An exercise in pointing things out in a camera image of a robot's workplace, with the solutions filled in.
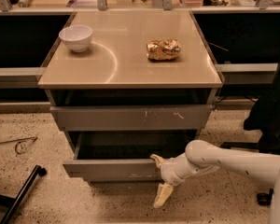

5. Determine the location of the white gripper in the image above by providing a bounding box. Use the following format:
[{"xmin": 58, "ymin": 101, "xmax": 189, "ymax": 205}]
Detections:
[{"xmin": 150, "ymin": 154, "xmax": 188, "ymax": 208}]

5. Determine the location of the black chair base leg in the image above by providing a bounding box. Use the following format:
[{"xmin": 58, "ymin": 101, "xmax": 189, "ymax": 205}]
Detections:
[{"xmin": 0, "ymin": 165, "xmax": 47, "ymax": 224}]

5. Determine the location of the grey three-drawer cabinet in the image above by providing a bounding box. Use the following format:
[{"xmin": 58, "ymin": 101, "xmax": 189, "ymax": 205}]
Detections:
[{"xmin": 36, "ymin": 8, "xmax": 224, "ymax": 185}]

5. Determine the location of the grey drawer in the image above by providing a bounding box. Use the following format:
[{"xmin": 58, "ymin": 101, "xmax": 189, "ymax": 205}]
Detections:
[
  {"xmin": 63, "ymin": 130, "xmax": 196, "ymax": 183},
  {"xmin": 50, "ymin": 105, "xmax": 212, "ymax": 131}
]

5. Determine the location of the grey window frame rail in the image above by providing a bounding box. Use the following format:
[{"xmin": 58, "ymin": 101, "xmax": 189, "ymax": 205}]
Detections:
[{"xmin": 0, "ymin": 67, "xmax": 45, "ymax": 89}]

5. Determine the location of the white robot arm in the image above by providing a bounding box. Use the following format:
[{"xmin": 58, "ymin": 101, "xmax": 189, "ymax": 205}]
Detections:
[{"xmin": 150, "ymin": 140, "xmax": 280, "ymax": 224}]

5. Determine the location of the grey top drawer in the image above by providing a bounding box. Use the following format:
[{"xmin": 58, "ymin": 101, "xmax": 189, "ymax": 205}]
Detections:
[{"xmin": 50, "ymin": 105, "xmax": 212, "ymax": 131}]

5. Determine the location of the white ceramic bowl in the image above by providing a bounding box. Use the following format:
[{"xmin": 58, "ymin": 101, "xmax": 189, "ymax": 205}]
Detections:
[{"xmin": 59, "ymin": 25, "xmax": 93, "ymax": 52}]

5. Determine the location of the crumpled golden snack bag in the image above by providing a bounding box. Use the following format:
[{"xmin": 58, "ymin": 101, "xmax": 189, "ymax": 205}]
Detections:
[{"xmin": 147, "ymin": 39, "xmax": 181, "ymax": 61}]

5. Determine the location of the cable on floor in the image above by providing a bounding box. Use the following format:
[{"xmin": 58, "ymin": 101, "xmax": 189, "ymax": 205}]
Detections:
[{"xmin": 0, "ymin": 135, "xmax": 39, "ymax": 156}]

